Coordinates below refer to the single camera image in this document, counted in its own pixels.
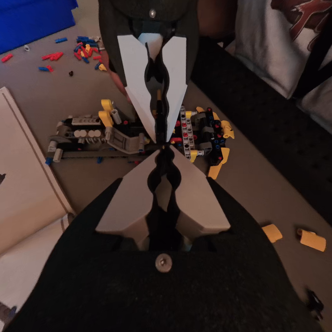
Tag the partly built lego car chassis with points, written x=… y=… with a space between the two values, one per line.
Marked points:
x=124 y=140

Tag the small black lego connector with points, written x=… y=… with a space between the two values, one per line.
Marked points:
x=315 y=303

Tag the blue plastic bin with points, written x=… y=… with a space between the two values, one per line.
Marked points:
x=31 y=23

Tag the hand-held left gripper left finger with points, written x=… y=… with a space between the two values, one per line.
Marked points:
x=127 y=207

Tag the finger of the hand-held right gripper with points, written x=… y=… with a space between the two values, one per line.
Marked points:
x=133 y=72
x=177 y=72

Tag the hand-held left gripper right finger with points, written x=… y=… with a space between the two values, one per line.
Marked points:
x=199 y=205

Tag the open instruction booklet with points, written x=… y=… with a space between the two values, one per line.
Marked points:
x=20 y=155

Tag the person's right hand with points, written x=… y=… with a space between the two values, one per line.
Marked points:
x=120 y=88

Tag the yellow curved lego panel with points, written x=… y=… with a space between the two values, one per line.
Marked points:
x=271 y=233
x=312 y=240

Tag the pile of red blue pins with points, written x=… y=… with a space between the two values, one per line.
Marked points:
x=83 y=51

